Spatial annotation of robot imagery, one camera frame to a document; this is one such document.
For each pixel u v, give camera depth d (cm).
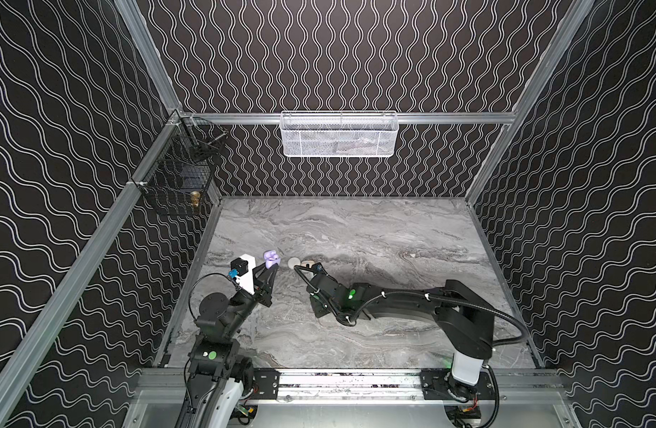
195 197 83
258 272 67
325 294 64
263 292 62
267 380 76
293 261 99
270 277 68
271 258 70
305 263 97
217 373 52
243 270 59
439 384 74
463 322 46
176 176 93
